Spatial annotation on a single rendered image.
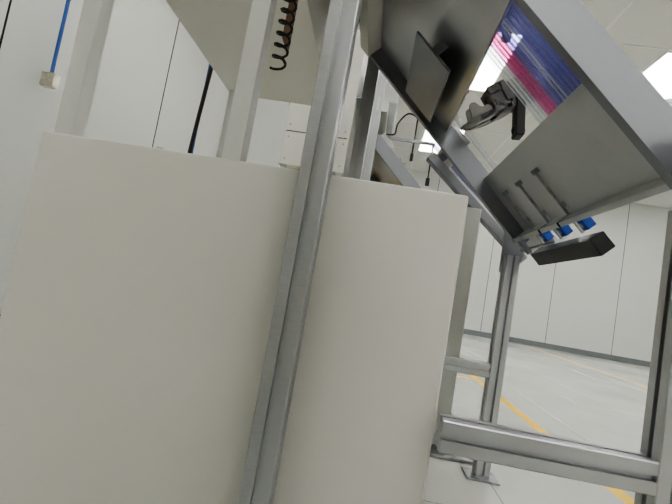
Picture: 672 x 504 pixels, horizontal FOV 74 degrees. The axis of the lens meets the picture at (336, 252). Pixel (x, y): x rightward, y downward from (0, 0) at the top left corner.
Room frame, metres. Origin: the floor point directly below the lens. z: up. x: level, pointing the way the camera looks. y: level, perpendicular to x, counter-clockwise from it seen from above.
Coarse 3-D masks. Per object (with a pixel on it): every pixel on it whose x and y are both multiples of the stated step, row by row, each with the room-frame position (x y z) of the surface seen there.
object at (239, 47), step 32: (96, 0) 0.68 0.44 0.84; (192, 0) 0.89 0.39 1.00; (224, 0) 0.87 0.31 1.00; (256, 0) 0.65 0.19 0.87; (320, 0) 0.94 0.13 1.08; (96, 32) 0.68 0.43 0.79; (192, 32) 1.02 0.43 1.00; (224, 32) 1.00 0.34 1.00; (256, 32) 0.65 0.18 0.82; (320, 32) 1.00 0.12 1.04; (96, 64) 0.69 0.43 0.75; (224, 64) 1.16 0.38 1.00; (256, 64) 0.65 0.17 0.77; (288, 64) 1.10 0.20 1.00; (64, 96) 0.68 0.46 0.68; (256, 96) 0.67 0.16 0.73; (288, 96) 1.30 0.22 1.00; (64, 128) 0.68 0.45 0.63; (224, 128) 1.32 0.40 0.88
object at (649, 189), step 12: (660, 180) 0.65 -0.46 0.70; (624, 192) 0.76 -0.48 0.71; (636, 192) 0.69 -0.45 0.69; (648, 192) 0.65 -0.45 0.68; (660, 192) 0.63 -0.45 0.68; (600, 204) 0.81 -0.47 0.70; (612, 204) 0.75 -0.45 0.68; (624, 204) 0.72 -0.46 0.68; (564, 216) 0.98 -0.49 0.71; (576, 216) 0.88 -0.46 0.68; (588, 216) 0.84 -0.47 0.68; (540, 228) 1.08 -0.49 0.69; (552, 228) 1.00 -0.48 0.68; (516, 240) 1.25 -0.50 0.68
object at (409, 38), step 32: (384, 0) 1.08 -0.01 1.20; (416, 0) 0.95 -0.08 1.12; (448, 0) 0.84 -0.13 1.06; (480, 0) 0.76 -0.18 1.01; (512, 0) 0.70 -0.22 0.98; (384, 32) 1.21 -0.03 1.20; (416, 32) 0.96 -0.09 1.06; (448, 32) 0.92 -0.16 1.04; (480, 32) 0.82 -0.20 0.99; (416, 64) 1.07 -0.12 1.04; (448, 64) 1.01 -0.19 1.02; (480, 64) 0.90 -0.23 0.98; (416, 96) 1.21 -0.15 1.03; (448, 96) 1.12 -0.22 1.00; (448, 128) 1.27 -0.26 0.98
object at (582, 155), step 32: (576, 96) 0.71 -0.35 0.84; (544, 128) 0.85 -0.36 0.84; (576, 128) 0.76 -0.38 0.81; (608, 128) 0.69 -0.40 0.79; (512, 160) 1.05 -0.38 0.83; (544, 160) 0.92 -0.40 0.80; (576, 160) 0.82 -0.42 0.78; (608, 160) 0.74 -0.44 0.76; (640, 160) 0.68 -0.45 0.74; (512, 192) 1.16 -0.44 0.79; (544, 192) 1.01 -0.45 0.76; (576, 192) 0.90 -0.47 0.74; (608, 192) 0.80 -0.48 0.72
